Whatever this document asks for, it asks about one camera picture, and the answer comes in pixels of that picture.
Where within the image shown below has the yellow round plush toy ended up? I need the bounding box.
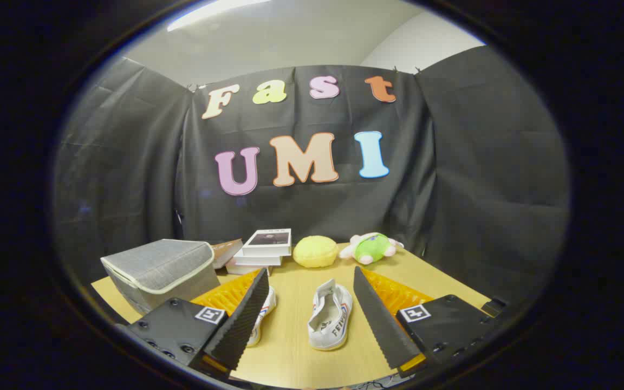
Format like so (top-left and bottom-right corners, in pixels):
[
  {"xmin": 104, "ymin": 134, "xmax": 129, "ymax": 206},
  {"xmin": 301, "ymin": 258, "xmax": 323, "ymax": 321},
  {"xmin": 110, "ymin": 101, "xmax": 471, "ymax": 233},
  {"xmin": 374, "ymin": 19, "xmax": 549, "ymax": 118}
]
[{"xmin": 292, "ymin": 236, "xmax": 339, "ymax": 268}]

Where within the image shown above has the white book with reddish cover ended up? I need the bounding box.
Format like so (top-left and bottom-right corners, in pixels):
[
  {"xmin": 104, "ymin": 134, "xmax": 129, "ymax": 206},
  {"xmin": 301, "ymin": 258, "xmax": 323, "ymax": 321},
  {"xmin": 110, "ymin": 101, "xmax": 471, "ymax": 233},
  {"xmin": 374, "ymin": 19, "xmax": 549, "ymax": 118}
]
[{"xmin": 225, "ymin": 259, "xmax": 272, "ymax": 276}]

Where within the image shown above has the brown cover book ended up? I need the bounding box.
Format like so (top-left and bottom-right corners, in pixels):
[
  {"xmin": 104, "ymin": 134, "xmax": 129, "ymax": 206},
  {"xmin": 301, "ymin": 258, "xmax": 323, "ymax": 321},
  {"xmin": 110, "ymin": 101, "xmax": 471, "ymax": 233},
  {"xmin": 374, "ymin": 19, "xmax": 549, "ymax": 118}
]
[{"xmin": 212, "ymin": 239, "xmax": 244, "ymax": 270}]

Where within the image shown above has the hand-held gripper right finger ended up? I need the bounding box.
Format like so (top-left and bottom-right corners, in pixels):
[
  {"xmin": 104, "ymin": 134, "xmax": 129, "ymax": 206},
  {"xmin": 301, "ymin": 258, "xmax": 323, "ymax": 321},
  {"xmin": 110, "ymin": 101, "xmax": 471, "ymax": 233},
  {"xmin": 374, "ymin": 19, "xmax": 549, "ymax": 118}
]
[{"xmin": 353, "ymin": 265, "xmax": 509, "ymax": 380}]

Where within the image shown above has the plain white book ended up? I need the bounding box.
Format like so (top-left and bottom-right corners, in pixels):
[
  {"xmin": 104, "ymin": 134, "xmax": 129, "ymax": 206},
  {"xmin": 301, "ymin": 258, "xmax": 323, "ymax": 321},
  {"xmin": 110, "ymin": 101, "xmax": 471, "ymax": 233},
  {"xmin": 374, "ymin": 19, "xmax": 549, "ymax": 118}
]
[{"xmin": 233, "ymin": 249, "xmax": 283, "ymax": 267}]

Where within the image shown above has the white canvas shoe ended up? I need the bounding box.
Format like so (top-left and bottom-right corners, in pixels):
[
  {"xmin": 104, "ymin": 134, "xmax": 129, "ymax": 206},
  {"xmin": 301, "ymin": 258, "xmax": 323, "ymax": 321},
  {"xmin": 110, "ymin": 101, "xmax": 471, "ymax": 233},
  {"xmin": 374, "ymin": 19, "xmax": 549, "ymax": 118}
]
[
  {"xmin": 307, "ymin": 279, "xmax": 354, "ymax": 351},
  {"xmin": 246, "ymin": 285, "xmax": 277, "ymax": 347}
]

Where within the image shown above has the white book with dark photo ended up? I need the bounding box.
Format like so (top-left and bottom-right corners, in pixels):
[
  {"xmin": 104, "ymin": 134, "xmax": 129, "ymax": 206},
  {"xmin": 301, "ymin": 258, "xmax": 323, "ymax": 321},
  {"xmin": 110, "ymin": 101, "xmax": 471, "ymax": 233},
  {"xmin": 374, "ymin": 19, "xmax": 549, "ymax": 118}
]
[{"xmin": 242, "ymin": 229, "xmax": 293, "ymax": 257}]

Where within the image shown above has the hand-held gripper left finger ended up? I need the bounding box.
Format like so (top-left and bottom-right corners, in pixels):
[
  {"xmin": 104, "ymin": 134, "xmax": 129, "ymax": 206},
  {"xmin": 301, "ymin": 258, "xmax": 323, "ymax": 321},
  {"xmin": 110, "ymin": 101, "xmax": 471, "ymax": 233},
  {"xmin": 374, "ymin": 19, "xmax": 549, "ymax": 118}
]
[{"xmin": 119, "ymin": 268, "xmax": 270, "ymax": 380}]

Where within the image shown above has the grey fabric storage box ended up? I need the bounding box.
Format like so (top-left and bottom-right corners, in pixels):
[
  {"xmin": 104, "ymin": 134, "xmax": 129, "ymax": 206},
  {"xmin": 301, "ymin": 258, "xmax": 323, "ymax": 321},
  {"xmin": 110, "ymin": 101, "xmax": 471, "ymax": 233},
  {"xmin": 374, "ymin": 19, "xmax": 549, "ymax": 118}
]
[{"xmin": 100, "ymin": 239, "xmax": 220, "ymax": 315}]

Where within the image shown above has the black backdrop cloth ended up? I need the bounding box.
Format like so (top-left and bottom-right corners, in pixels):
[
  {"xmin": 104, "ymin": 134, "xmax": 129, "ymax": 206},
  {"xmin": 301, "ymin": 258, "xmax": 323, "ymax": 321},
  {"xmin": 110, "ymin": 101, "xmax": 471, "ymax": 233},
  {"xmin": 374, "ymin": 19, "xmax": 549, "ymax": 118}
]
[{"xmin": 52, "ymin": 46, "xmax": 571, "ymax": 309}]

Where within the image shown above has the green and pink plush toy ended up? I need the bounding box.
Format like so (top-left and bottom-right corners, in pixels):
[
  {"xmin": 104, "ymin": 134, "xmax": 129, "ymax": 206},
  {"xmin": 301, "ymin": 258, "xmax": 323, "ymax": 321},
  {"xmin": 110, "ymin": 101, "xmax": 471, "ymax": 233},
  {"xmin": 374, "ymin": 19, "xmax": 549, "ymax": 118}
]
[{"xmin": 339, "ymin": 232, "xmax": 404, "ymax": 265}]

